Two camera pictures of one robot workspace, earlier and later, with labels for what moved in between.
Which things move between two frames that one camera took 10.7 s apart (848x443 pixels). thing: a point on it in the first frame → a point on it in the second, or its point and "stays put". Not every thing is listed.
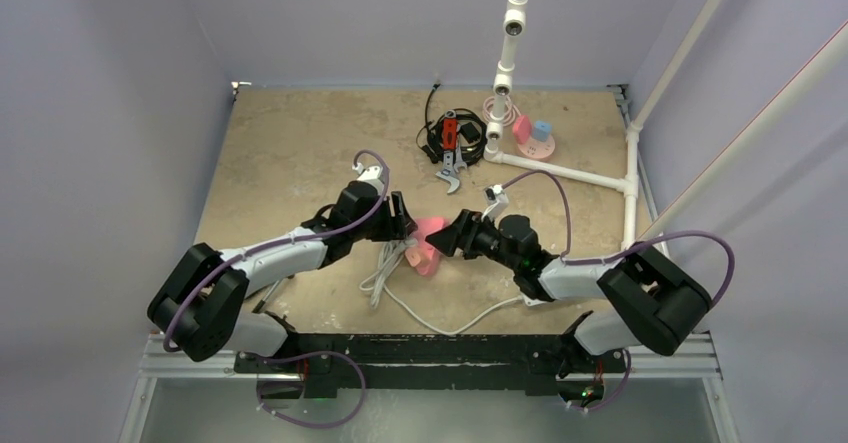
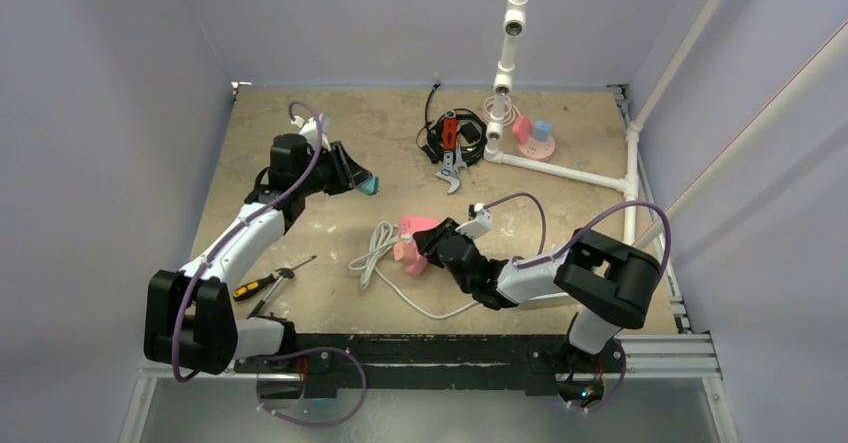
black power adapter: x=470 y=132 stays put
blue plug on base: x=542 y=130 stays put
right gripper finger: x=461 y=219 → x=444 y=229
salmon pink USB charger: x=413 y=256 stays put
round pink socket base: x=535 y=148 stays put
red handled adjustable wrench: x=450 y=140 stays put
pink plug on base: x=522 y=129 stays put
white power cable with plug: x=378 y=282 → x=383 y=238
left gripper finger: x=405 y=226 → x=354 y=171
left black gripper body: x=381 y=226 → x=330 y=174
